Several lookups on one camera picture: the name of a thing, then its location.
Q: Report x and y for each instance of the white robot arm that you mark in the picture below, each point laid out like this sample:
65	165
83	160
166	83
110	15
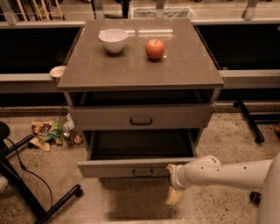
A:
259	176

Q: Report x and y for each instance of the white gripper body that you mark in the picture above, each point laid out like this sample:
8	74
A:
176	178

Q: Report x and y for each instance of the clear plastic bottle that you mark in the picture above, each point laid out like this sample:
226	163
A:
69	136

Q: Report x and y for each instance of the white wire basket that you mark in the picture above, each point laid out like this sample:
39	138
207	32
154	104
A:
168	12

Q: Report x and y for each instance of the red apple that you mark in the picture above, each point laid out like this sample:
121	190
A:
155	49

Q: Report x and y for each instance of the snack bags pile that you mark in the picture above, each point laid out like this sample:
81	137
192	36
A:
46	133

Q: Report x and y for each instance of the grey drawer cabinet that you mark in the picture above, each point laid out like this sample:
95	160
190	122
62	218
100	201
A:
185	75

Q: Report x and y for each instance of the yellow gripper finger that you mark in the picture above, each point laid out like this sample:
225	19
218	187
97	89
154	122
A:
171	168
173	196

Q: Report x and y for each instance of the black stand legs left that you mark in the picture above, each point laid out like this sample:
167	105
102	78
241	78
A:
10	173

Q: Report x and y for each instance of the white bowl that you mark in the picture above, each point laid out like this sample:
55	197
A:
113	40

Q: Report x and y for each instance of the black caster leg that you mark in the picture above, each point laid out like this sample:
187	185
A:
255	197

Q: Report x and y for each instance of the grey drawer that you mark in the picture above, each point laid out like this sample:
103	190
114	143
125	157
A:
135	154
141	118

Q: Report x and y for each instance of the small round dish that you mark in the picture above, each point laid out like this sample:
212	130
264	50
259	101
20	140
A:
57	72

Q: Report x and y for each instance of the black stand leg right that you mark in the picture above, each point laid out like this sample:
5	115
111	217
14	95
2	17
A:
254	119

